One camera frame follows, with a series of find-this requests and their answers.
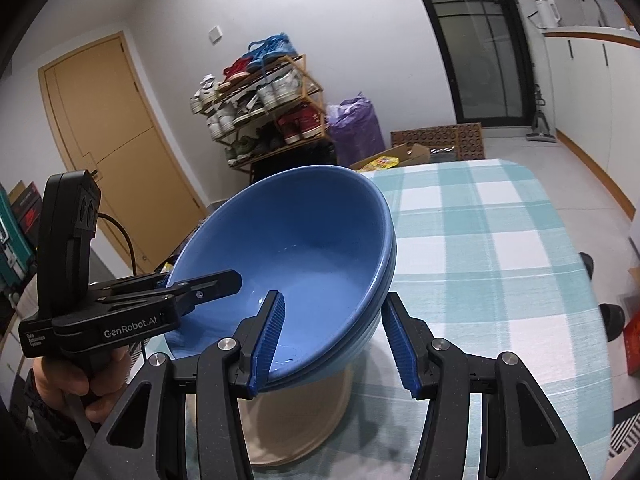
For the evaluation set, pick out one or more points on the blue bowl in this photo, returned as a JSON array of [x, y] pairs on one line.
[[300, 240], [350, 355], [369, 316]]

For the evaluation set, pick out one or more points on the teal storage box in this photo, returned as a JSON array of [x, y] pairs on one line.
[[12, 240]]

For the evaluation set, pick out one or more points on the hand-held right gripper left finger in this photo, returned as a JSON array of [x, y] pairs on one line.
[[267, 345]]

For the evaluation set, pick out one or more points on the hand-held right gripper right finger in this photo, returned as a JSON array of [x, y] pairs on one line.
[[400, 350]]

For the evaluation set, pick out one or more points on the rows of shoes on rack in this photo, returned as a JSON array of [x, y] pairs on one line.
[[295, 125]]

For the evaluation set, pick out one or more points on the red cardboard box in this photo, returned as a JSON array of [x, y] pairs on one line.
[[632, 345]]

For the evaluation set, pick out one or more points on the white electric kettle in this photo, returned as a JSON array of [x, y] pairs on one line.
[[547, 12]]

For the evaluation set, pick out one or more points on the person's left hand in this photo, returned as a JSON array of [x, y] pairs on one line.
[[65, 380]]

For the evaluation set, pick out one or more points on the wooden shoe rack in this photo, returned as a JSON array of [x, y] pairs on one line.
[[303, 72]]

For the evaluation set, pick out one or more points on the yellow wooden door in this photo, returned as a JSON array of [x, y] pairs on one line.
[[125, 135]]

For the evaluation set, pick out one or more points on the black white patterned mat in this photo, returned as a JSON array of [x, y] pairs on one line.
[[627, 440]]

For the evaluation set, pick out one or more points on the person's left forearm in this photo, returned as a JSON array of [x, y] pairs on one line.
[[45, 440]]

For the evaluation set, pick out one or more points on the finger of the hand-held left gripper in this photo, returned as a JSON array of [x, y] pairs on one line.
[[161, 281], [215, 285]]

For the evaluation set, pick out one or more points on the black framed glass door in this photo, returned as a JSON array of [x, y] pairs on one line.
[[475, 60]]

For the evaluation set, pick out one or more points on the metal faucet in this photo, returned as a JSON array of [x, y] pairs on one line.
[[599, 15]]

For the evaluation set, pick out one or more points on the beige plate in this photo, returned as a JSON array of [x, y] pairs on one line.
[[280, 463], [290, 457], [295, 410]]

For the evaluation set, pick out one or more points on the black slipper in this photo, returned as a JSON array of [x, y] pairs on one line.
[[612, 322], [586, 265]]

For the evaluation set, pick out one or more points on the white light switch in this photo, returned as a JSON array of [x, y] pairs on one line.
[[216, 33]]

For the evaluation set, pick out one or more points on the purple plastic bag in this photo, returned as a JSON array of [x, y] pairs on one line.
[[355, 135]]

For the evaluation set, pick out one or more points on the black red box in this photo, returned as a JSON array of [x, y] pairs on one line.
[[27, 210]]

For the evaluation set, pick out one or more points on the white lower cabinet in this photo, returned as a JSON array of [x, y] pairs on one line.
[[590, 100]]

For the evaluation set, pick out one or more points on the yellow packet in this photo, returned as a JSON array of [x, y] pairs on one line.
[[380, 162]]

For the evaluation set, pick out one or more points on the teal checked tablecloth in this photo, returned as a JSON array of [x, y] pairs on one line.
[[475, 285]]

